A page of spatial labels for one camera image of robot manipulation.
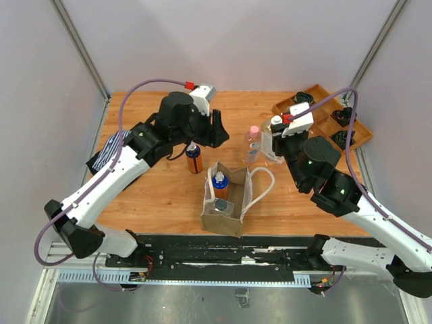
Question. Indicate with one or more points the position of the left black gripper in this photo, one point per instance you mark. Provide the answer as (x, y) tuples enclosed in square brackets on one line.
[(215, 133)]

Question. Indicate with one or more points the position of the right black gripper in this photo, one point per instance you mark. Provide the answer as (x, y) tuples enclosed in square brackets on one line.
[(278, 140)]

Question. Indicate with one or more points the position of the white cap clear bottle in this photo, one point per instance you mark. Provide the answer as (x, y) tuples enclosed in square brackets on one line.
[(266, 143)]

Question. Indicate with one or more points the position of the pink cap clear bottle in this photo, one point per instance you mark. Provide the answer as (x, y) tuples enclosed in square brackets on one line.
[(252, 145)]

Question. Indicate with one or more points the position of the blue orange pump bottle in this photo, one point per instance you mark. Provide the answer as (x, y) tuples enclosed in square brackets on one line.
[(194, 158)]

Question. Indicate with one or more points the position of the wooden divided tray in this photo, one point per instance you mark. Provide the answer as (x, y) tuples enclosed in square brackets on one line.
[(331, 120)]

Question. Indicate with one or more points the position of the blue striped shirt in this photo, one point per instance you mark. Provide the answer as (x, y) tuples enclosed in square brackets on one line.
[(108, 152)]

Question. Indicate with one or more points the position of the black garment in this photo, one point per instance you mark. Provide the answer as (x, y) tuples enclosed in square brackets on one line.
[(101, 165)]

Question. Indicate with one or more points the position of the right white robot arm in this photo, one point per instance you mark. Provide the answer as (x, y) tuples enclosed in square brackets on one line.
[(406, 252)]

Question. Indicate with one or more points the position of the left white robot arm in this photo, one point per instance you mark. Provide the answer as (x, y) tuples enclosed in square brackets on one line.
[(76, 216)]

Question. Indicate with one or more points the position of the canvas burlap tote bag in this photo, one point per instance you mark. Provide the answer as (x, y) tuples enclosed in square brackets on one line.
[(228, 197)]

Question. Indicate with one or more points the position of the rolled dark blue tie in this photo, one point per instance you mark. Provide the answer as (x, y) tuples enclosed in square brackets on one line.
[(303, 97)]

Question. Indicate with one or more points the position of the rolled black dotted tie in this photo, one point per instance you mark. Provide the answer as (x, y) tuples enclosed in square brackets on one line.
[(340, 137)]

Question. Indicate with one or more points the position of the rolled black orange tie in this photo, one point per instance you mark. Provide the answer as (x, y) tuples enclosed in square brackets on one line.
[(342, 116)]

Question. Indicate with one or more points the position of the grey cap square bottle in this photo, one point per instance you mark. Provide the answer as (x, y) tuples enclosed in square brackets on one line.
[(219, 207)]

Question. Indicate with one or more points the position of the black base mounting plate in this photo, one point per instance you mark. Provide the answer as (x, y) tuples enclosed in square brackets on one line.
[(227, 259)]

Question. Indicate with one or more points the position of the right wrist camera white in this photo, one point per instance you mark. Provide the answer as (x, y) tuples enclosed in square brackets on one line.
[(298, 119)]

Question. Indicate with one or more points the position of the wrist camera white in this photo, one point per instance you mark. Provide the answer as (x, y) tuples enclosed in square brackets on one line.
[(202, 95), (298, 119)]

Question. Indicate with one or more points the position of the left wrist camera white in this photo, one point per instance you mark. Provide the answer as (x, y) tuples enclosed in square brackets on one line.
[(202, 95)]

